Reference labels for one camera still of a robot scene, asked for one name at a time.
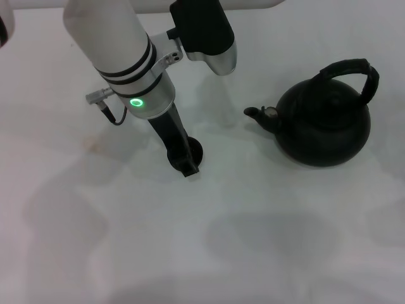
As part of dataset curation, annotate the white rounded panel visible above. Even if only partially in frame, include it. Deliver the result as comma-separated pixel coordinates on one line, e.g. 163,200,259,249
131,0,285,16

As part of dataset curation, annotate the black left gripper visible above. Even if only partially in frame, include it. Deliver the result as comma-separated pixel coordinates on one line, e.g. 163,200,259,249
147,103,201,179

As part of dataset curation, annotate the black round teapot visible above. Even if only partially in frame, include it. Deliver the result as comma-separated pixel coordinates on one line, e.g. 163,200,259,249
243,58,380,168

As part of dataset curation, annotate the small black teacup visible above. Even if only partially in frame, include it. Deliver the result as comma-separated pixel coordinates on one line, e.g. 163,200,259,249
166,138,204,174

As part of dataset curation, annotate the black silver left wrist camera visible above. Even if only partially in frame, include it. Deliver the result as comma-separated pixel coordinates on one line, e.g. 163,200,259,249
166,0,238,76

